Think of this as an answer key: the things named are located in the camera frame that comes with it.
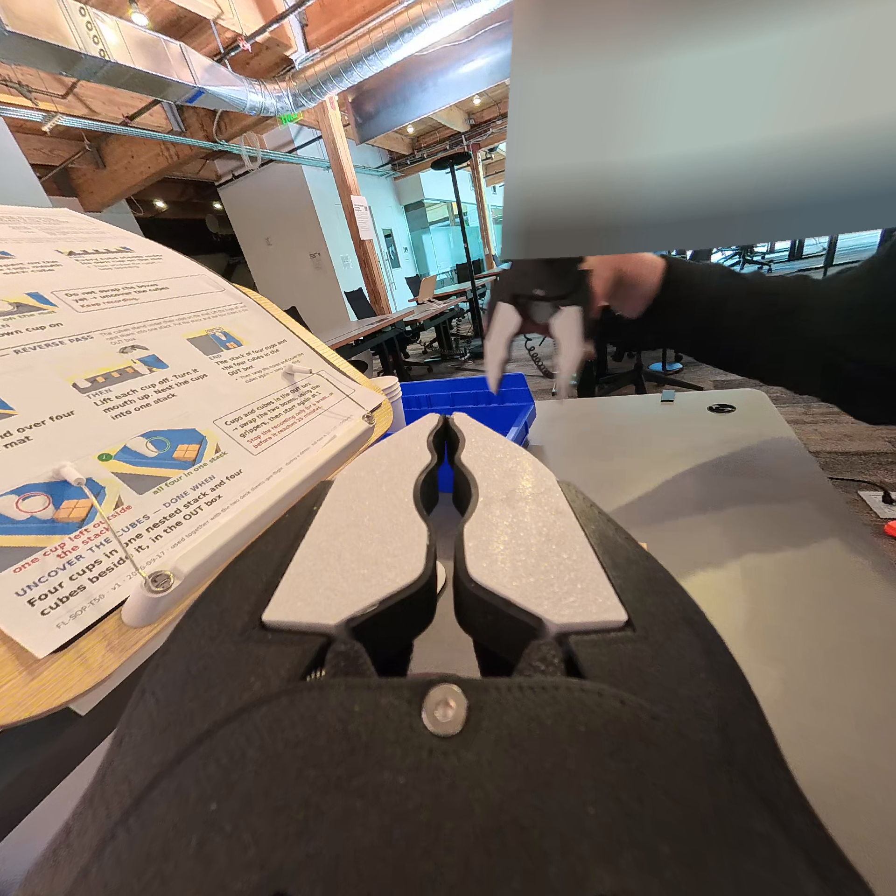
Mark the wooden pillar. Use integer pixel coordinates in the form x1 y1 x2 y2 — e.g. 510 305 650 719
314 94 394 317

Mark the person's right forearm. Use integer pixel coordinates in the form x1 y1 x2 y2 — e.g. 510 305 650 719
654 234 896 426

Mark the black floor lamp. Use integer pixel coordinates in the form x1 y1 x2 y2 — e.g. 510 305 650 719
434 150 491 365

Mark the blue plastic bin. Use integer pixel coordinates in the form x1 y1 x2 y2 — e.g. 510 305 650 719
398 372 539 494

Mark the person's right hand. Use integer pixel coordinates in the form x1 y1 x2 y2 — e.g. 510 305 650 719
584 252 668 322

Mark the white sheet clip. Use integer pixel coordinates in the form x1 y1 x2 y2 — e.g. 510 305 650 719
121 566 191 629

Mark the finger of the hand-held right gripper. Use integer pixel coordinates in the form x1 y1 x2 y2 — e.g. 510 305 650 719
483 304 524 397
550 305 589 401

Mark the silver flexible duct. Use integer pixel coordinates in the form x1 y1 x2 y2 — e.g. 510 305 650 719
245 0 515 116

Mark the long office desk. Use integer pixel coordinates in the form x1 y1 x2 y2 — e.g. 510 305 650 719
318 262 508 375

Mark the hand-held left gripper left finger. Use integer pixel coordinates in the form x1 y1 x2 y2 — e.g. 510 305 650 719
261 413 449 679

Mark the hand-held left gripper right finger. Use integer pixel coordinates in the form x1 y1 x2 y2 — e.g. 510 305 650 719
447 412 631 679

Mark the grey desk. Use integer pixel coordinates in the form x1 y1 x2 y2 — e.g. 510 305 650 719
0 388 896 896

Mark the silver rectangular air duct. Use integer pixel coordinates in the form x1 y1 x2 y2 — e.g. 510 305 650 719
0 0 302 120

